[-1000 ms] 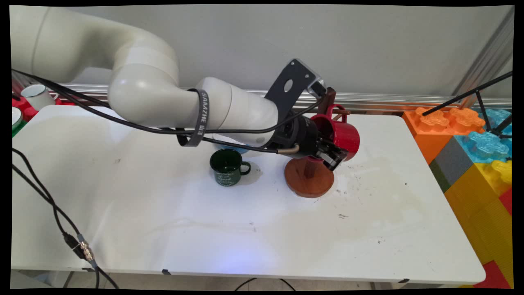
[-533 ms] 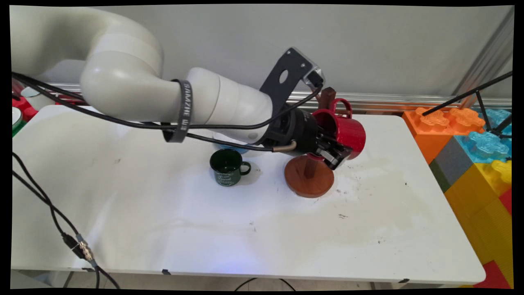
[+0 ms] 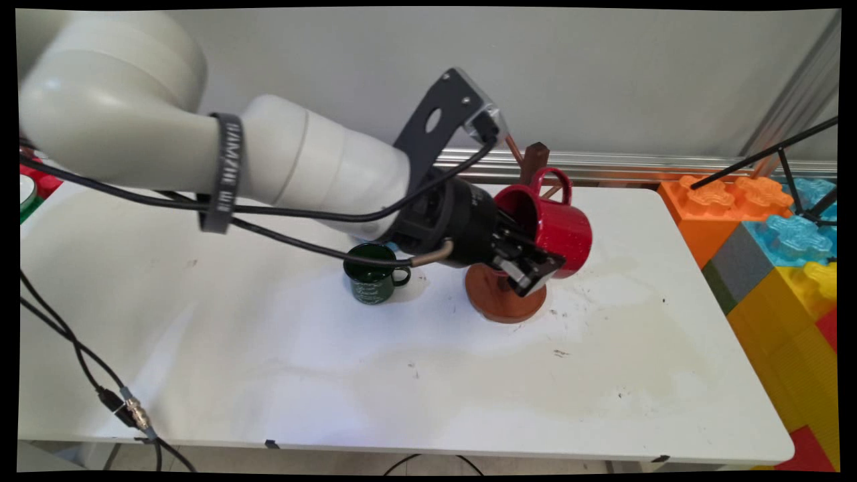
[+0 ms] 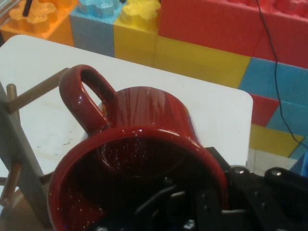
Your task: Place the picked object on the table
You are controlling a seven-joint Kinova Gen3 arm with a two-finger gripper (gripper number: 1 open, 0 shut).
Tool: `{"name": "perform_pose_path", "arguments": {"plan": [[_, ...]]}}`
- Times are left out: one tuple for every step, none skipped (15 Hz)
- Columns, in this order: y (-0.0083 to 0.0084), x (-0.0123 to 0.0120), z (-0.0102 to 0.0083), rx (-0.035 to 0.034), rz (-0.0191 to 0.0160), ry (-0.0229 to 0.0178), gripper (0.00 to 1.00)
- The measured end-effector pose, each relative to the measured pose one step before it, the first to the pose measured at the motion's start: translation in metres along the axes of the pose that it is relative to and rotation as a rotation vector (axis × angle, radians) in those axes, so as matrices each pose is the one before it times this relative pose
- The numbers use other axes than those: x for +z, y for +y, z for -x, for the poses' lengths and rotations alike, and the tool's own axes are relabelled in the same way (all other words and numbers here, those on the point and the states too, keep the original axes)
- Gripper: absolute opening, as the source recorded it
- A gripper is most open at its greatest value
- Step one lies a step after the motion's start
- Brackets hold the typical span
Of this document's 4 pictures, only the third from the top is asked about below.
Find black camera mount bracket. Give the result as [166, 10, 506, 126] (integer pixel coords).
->
[392, 67, 487, 196]

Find green giant toy block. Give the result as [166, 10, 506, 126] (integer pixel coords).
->
[701, 261, 737, 316]

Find orange giant toy block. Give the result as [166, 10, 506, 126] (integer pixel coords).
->
[657, 175, 795, 270]

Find black tripod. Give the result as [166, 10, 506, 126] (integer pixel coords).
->
[690, 117, 839, 228]

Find dark green enamel mug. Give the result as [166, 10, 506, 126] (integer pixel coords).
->
[343, 242, 412, 306]

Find black cable loop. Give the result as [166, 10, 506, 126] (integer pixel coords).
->
[383, 453, 485, 477]

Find yellow giant toy block stack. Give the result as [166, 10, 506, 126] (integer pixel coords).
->
[726, 261, 840, 471]

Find large red giant toy block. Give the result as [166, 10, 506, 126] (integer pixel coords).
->
[775, 424, 838, 473]

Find aluminium rail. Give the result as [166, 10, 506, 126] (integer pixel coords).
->
[434, 147, 838, 185]

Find black velcro strap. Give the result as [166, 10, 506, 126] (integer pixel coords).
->
[199, 112, 246, 235]

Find black camera cable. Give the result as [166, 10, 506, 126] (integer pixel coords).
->
[20, 131, 500, 224]

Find wooden mug tree stand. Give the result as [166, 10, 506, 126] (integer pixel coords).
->
[465, 133, 578, 325]

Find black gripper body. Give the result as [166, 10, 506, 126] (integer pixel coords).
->
[387, 174, 518, 270]

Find small red giant toy block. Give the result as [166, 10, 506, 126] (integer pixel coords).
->
[814, 307, 839, 353]

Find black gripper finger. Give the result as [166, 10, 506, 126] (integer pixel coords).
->
[497, 223, 548, 260]
[494, 251, 567, 299]

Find grey giant toy block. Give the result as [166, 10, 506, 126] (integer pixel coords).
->
[710, 224, 777, 306]

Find red enamel mug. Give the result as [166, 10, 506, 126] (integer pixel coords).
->
[493, 167, 594, 280]

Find aluminium frame post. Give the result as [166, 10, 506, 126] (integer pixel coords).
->
[739, 12, 842, 161]

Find blue giant toy block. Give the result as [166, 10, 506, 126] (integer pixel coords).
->
[742, 177, 838, 268]

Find black floor cable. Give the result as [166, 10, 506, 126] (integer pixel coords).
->
[20, 270, 163, 472]
[20, 297, 198, 473]

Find white plate with green rim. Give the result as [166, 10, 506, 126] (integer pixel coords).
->
[20, 174, 38, 224]

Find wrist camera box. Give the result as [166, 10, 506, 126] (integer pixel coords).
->
[467, 90, 511, 145]

